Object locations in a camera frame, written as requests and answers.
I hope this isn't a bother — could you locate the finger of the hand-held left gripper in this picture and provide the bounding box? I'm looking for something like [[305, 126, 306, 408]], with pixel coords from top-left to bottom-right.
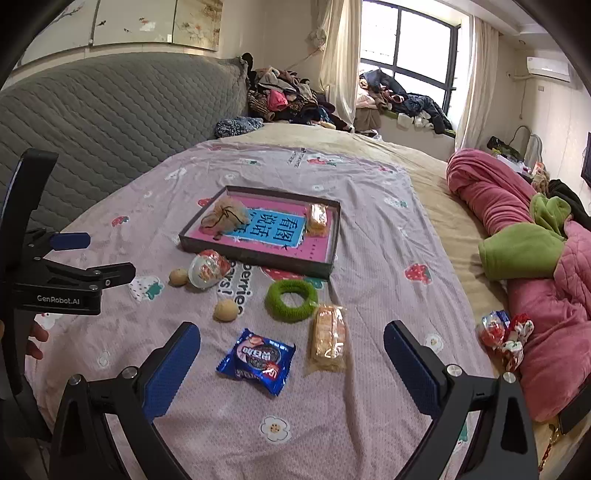
[[18, 228, 92, 266], [28, 261, 136, 291]]

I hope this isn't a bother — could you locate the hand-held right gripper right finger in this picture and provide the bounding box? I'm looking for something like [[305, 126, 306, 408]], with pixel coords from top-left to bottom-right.
[[383, 320, 541, 480]]

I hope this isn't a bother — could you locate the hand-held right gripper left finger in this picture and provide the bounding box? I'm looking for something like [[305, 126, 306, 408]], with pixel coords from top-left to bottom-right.
[[48, 322, 202, 480]]

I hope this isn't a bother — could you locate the blue cookie packet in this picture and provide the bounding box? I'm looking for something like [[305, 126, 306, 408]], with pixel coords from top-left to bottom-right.
[[215, 328, 297, 398]]

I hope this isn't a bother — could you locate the clear cake packet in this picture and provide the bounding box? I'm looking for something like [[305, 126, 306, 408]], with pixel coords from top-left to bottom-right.
[[305, 303, 348, 374], [305, 202, 334, 239]]

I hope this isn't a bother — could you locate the shallow dark box pink inside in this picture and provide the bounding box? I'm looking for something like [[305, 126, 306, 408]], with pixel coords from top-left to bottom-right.
[[178, 185, 341, 280]]

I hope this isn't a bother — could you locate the person's left hand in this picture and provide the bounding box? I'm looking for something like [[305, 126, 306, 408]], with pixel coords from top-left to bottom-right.
[[24, 318, 49, 361]]

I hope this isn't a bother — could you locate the red white snack packet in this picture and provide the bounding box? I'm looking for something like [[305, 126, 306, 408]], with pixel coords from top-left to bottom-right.
[[480, 310, 511, 349]]

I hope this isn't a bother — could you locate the pink strawberry printed blanket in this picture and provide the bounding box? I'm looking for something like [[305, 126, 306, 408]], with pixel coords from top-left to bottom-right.
[[25, 141, 509, 480]]

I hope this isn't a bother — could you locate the clear toy egg capsule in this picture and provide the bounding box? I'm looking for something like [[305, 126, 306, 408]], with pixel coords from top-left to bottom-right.
[[188, 249, 232, 289]]

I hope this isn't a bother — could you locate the red white candy wrapper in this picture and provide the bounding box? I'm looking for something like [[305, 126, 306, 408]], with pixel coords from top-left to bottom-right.
[[503, 314, 535, 372]]

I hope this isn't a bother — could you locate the grey quilted headboard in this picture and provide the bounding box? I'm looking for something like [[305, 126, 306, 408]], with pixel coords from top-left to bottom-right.
[[0, 52, 250, 236]]

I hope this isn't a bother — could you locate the pink quilt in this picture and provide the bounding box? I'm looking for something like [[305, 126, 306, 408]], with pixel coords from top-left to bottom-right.
[[445, 148, 591, 423]]

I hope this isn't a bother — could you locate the beige bed sheet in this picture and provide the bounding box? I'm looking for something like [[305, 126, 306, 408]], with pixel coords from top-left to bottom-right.
[[216, 122, 568, 480]]

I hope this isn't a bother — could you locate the green fleece blanket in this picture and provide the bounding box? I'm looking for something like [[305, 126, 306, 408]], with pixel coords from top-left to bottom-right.
[[478, 194, 573, 281]]

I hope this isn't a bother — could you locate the blue patterned cloth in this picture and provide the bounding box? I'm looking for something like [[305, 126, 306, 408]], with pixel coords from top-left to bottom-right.
[[215, 117, 264, 139]]

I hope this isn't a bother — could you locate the white window bench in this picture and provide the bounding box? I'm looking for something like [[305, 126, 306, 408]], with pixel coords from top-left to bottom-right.
[[353, 111, 458, 161]]

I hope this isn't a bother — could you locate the black clothing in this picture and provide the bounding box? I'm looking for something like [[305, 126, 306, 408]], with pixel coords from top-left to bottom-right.
[[547, 179, 591, 232]]

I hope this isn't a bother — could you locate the dark bag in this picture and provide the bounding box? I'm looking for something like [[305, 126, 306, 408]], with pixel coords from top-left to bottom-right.
[[487, 136, 525, 158]]

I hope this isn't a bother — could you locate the pile of mixed clothes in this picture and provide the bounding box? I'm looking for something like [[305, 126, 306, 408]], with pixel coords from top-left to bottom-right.
[[247, 53, 352, 132]]

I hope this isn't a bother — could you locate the clothes pile at window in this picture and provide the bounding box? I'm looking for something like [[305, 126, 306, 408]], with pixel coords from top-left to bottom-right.
[[355, 68, 455, 136]]

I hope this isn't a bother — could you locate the black television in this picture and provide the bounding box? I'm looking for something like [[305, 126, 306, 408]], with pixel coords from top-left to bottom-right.
[[581, 131, 591, 190]]

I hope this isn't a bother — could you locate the cream curtain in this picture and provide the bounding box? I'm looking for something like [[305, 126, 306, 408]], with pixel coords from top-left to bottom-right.
[[455, 16, 499, 160], [318, 0, 363, 121]]

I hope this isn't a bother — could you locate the dark framed window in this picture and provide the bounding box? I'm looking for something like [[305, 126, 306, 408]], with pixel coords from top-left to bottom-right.
[[359, 0, 461, 112]]

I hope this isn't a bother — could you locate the white air conditioner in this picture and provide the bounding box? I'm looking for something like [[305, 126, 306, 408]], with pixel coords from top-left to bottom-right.
[[526, 56, 572, 84]]

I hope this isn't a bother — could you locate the green fuzzy ring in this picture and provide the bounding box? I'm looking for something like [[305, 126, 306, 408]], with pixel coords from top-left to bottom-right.
[[264, 279, 320, 324]]

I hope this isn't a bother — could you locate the burlap drawstring pouch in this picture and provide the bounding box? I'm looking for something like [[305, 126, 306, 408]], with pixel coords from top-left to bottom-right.
[[199, 196, 252, 241]]

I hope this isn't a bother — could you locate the floral wall painting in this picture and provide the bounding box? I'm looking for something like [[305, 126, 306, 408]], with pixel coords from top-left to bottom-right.
[[9, 0, 225, 70]]

